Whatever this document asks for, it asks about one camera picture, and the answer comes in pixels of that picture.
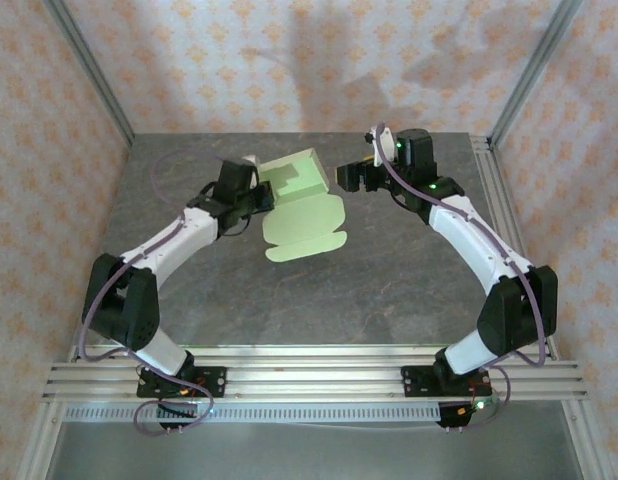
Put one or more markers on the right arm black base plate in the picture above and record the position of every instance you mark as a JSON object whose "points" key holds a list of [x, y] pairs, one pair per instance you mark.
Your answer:
{"points": [[414, 382]]}

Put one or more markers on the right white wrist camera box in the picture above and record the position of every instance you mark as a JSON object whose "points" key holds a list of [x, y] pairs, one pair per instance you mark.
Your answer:
{"points": [[384, 142]]}

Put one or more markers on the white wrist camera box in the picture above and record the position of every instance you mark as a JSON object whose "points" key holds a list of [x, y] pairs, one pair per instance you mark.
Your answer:
{"points": [[250, 160], [384, 142]]}

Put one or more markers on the aluminium side rail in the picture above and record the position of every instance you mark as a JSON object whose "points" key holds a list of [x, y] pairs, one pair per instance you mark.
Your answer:
{"points": [[490, 175]]}

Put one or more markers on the wide aluminium mounting rail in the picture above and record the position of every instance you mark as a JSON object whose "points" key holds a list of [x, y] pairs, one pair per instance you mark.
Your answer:
{"points": [[314, 385]]}

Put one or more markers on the black controller board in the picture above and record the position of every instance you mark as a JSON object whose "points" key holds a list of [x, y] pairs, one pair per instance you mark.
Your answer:
{"points": [[454, 417]]}

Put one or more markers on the short aluminium frame leg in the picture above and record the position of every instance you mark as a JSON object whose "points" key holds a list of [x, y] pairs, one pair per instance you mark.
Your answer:
{"points": [[41, 440], [588, 440]]}

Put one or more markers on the green paper box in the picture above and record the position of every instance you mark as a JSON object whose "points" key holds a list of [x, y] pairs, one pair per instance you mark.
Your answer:
{"points": [[299, 225]]}

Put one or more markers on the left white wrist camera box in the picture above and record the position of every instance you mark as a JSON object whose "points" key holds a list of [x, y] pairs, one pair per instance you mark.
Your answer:
{"points": [[250, 160]]}

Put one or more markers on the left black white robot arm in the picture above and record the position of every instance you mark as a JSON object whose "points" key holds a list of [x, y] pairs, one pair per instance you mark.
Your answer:
{"points": [[119, 310]]}

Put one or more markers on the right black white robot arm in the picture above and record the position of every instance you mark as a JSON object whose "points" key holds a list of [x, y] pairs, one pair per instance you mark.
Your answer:
{"points": [[514, 310]]}

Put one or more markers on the narrow aluminium edge rail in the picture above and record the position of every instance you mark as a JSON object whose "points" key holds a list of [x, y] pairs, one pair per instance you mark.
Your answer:
{"points": [[314, 352]]}

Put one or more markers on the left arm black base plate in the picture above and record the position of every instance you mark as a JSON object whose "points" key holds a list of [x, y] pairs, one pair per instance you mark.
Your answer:
{"points": [[216, 382]]}

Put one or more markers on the aluminium frame post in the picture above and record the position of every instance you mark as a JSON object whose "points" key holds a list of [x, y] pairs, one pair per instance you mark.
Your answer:
{"points": [[539, 65], [89, 65]]}

